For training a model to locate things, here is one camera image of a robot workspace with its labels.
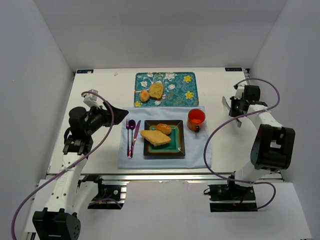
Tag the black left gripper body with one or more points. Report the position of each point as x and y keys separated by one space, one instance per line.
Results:
x=109 y=116

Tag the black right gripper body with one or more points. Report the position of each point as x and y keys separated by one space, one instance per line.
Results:
x=233 y=107

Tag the light toast slice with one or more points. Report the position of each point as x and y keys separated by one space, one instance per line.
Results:
x=155 y=137

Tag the glazed bread bun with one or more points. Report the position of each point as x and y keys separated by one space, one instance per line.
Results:
x=164 y=128

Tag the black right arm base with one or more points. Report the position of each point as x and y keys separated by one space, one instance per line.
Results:
x=231 y=197

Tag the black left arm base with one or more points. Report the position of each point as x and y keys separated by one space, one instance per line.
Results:
x=111 y=193

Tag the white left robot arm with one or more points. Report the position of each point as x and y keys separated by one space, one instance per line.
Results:
x=60 y=217

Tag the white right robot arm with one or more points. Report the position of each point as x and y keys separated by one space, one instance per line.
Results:
x=273 y=145

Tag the round bread roll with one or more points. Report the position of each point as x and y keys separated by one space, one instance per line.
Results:
x=144 y=96

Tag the dark brown bread slice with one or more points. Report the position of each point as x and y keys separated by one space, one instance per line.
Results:
x=156 y=91

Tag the purple fork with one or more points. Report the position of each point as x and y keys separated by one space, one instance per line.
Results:
x=127 y=124

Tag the purple spoon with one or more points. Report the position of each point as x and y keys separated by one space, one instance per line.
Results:
x=132 y=126

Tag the purple knife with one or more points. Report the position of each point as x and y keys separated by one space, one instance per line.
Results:
x=137 y=127

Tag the orange mug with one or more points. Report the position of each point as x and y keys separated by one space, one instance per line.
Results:
x=195 y=119

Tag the light blue cloth placemat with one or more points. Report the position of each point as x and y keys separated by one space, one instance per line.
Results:
x=197 y=155

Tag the teal floral serving tray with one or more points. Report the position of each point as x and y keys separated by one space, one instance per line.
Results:
x=179 y=89

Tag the teal square plate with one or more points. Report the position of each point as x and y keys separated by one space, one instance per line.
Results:
x=174 y=149

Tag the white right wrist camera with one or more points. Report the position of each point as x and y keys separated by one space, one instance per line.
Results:
x=239 y=90

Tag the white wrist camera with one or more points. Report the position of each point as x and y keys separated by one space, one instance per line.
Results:
x=239 y=90
x=90 y=99

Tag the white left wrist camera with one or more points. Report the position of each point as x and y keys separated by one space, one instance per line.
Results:
x=90 y=99

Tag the aluminium frame rail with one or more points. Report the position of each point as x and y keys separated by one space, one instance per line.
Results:
x=154 y=177

